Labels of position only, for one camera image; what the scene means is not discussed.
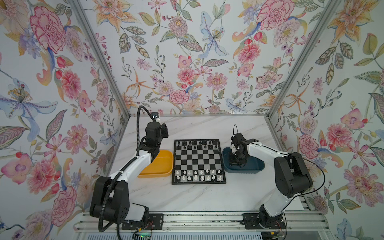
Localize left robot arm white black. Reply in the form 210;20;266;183
90;121;169;232

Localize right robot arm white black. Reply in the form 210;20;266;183
229;133;313;220

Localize black chess pieces on board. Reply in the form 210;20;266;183
174;140;220;150

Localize white chess pieces on board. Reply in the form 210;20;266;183
173;170;226;184

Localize black white chess board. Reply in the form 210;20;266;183
172;139;227;185

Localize dark teal plastic tray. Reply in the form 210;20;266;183
222;147;265;174

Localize yellow plastic tray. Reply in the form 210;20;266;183
138;150;174;178

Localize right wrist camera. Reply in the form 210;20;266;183
231;133;246;148

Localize black corrugated cable hose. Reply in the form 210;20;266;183
97;105;157;240

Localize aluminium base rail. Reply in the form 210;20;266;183
73;211;331;233

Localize left aluminium corner post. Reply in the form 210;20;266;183
69;0;130;120

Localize aluminium corner post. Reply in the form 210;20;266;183
266;0;339;120
69;0;130;120

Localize right aluminium corner post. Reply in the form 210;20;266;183
266;0;339;120

